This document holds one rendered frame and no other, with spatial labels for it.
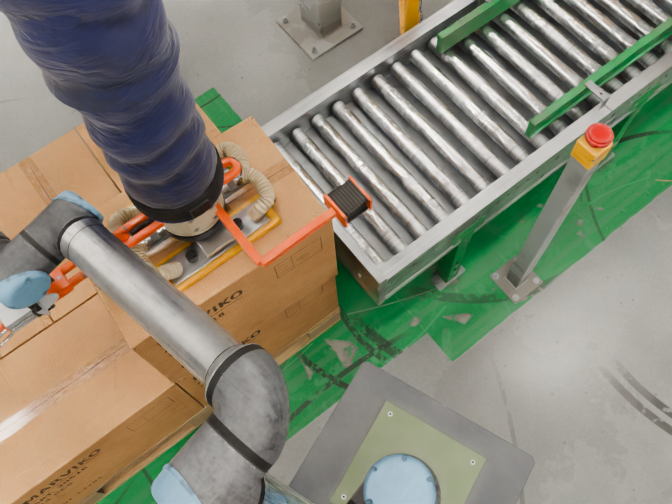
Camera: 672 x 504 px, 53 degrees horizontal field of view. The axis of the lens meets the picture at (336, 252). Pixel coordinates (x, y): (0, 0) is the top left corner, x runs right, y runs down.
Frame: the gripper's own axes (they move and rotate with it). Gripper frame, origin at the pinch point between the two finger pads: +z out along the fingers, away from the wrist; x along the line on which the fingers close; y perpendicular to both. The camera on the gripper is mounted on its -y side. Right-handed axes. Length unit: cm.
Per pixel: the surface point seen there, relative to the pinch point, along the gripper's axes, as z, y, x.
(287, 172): 13, 69, -1
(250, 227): 10, 51, -10
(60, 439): 53, -25, -12
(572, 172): 20, 133, -46
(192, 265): 10.0, 33.8, -9.9
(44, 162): 52, 14, 76
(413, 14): 49, 153, 45
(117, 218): 4.6, 25.3, 9.9
